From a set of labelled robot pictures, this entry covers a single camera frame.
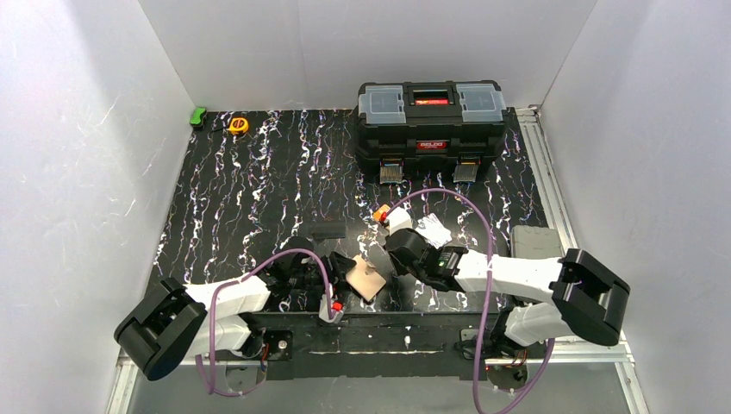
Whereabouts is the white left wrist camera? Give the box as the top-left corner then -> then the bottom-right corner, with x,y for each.
319,299 -> 344,323

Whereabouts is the orange credit card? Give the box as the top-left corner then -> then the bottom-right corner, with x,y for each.
372,204 -> 390,223

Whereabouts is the white credit card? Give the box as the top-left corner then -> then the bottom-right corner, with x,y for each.
415,213 -> 453,249

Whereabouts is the grey rectangular box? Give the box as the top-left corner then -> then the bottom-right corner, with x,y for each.
509,225 -> 565,260

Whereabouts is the aluminium frame rail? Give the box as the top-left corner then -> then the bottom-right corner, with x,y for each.
515,107 -> 578,250
107,325 -> 648,413

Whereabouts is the aluminium frame rail right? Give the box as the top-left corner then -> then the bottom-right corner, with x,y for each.
515,107 -> 578,250

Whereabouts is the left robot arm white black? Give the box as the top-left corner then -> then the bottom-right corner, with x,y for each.
114,239 -> 358,381

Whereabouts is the aluminium frame rail front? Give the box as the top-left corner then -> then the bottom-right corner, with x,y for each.
107,325 -> 648,413

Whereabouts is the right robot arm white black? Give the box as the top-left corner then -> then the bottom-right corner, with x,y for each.
384,229 -> 631,347

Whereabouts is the black toolbox with red label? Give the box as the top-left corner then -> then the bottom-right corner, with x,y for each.
354,80 -> 516,184

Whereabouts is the yellow tape measure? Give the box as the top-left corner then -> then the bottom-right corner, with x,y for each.
227,116 -> 249,135

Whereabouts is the green small object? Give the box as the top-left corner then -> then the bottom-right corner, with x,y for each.
189,107 -> 208,129

